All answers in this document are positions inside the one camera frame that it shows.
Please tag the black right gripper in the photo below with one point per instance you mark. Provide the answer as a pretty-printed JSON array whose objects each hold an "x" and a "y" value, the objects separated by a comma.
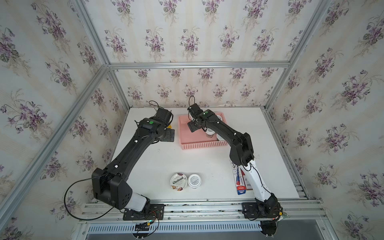
[{"x": 191, "y": 126}]

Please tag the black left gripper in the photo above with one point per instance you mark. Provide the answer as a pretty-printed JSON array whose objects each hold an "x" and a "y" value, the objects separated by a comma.
[{"x": 170, "y": 134}]

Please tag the white yogurt cup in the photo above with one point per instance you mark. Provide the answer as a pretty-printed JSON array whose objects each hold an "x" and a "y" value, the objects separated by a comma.
[
  {"x": 210, "y": 133},
  {"x": 194, "y": 181}
]

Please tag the green rimmed yogurt cup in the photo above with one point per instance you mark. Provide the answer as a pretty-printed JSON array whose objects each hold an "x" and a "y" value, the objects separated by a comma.
[{"x": 220, "y": 138}]

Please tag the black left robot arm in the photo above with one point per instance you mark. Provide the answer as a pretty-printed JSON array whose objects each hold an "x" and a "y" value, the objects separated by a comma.
[{"x": 110, "y": 183}]

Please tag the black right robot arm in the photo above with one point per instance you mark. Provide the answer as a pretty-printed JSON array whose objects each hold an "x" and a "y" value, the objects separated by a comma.
[{"x": 241, "y": 154}]

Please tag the pink plastic basket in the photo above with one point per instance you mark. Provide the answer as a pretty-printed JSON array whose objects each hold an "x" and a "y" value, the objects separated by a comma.
[{"x": 197, "y": 139}]

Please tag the Chobani yogurt cup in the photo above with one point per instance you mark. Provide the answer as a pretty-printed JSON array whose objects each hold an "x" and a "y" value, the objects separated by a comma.
[{"x": 179, "y": 182}]

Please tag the red pencil box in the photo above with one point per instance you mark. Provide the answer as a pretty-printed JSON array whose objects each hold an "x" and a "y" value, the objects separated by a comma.
[{"x": 246, "y": 182}]

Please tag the small circuit board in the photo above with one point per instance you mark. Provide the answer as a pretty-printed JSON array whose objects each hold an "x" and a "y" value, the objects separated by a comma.
[{"x": 142, "y": 227}]

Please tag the white ventilation grille strip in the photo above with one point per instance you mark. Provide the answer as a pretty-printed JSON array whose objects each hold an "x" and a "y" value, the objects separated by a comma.
[{"x": 177, "y": 227}]

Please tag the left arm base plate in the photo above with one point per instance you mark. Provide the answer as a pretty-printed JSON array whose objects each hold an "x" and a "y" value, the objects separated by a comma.
[{"x": 151, "y": 212}]

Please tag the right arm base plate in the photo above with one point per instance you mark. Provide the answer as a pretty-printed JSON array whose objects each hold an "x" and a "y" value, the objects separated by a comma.
[{"x": 253, "y": 211}]

